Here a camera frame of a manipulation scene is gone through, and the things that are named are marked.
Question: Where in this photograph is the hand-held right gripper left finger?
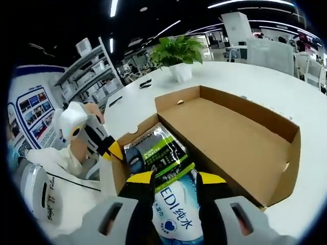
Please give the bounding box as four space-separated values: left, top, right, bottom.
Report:
84 171 157 245

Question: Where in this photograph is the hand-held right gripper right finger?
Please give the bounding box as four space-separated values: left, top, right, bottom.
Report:
196 171 275 245

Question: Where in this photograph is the white blue wet wipes pack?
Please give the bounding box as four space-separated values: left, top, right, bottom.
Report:
152 163 205 245

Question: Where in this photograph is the brown cardboard shoe box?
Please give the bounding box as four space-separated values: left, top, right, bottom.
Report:
111 85 301 211

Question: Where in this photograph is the person's left hand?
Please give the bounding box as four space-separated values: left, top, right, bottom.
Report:
84 103 105 125

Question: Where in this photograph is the black pen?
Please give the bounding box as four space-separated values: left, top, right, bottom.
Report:
109 96 124 107

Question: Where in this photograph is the grey shelf rack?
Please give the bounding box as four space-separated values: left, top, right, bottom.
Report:
55 37 122 103

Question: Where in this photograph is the black green pouch pack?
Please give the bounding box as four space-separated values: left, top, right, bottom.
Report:
123 122 196 188

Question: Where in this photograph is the blue face mask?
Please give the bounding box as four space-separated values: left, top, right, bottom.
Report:
6 141 20 166

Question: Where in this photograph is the white chest device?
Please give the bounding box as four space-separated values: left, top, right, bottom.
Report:
20 163 63 225

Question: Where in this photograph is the green plant in white pot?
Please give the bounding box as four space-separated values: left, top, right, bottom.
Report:
149 35 205 83

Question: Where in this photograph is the white desk partition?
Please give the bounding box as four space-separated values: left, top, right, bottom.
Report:
246 38 294 76

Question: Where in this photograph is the white office chair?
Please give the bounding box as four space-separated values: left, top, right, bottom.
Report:
293 52 327 90

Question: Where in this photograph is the blue white wall poster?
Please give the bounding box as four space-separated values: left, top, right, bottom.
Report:
7 85 62 154

